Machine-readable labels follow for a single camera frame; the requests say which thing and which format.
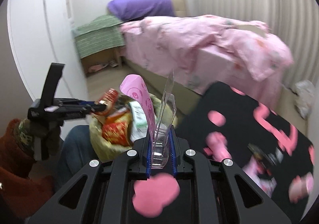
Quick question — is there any bed with pink sheet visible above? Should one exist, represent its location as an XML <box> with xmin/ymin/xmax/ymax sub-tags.
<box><xmin>123</xmin><ymin>0</ymin><xmax>287</xmax><ymax>113</ymax></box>

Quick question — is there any red gold snack wrapper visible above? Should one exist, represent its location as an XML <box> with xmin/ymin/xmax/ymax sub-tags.
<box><xmin>102</xmin><ymin>112</ymin><xmax>132</xmax><ymax>147</ymax></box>

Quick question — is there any red paper cup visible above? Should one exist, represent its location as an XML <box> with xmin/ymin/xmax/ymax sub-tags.
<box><xmin>95</xmin><ymin>88</ymin><xmax>119</xmax><ymax>116</ymax></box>

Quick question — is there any wooden nightstand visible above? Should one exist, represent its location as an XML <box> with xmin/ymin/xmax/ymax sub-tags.
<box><xmin>81</xmin><ymin>47</ymin><xmax>122</xmax><ymax>75</ymax></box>

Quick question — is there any blue jeans leg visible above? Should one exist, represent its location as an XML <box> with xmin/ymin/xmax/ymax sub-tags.
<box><xmin>55</xmin><ymin>125</ymin><xmax>98</xmax><ymax>191</ymax></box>

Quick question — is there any pink plastic toy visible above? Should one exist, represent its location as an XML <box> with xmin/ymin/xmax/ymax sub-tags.
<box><xmin>203</xmin><ymin>132</ymin><xmax>232</xmax><ymax>162</ymax></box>

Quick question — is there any pink toothbrush blister pack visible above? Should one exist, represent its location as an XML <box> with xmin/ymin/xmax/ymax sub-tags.
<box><xmin>120</xmin><ymin>71</ymin><xmax>176</xmax><ymax>169</ymax></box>

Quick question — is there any brown fleece left sleeve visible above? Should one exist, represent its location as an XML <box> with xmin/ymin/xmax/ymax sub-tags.
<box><xmin>1</xmin><ymin>119</ymin><xmax>54</xmax><ymax>223</ymax></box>

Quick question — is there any black pink table cloth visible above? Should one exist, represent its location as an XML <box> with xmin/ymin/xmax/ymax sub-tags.
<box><xmin>128</xmin><ymin>81</ymin><xmax>315</xmax><ymax>224</ymax></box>

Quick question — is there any purple pillow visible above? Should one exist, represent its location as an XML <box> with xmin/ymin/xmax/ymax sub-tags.
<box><xmin>107</xmin><ymin>0</ymin><xmax>175</xmax><ymax>22</ymax></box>

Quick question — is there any pink quilt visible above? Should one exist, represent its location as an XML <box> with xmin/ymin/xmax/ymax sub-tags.
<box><xmin>120</xmin><ymin>14</ymin><xmax>294</xmax><ymax>81</ymax></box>

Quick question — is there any green cloth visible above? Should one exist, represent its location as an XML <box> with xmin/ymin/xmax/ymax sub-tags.
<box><xmin>72</xmin><ymin>14</ymin><xmax>125</xmax><ymax>59</ymax></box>

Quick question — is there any pink tissue pack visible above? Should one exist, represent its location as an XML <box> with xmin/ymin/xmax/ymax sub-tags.
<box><xmin>242</xmin><ymin>143</ymin><xmax>283</xmax><ymax>197</ymax></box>

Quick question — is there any white plastic bag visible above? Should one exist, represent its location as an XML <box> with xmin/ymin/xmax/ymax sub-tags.
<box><xmin>292</xmin><ymin>80</ymin><xmax>316</xmax><ymax>120</ymax></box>

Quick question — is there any left hand in glove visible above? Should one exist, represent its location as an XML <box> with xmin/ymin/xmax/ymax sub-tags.
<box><xmin>13</xmin><ymin>119</ymin><xmax>61</xmax><ymax>158</ymax></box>

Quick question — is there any beige curtain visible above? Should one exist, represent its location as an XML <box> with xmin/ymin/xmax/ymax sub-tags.
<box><xmin>196</xmin><ymin>0</ymin><xmax>318</xmax><ymax>87</ymax></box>

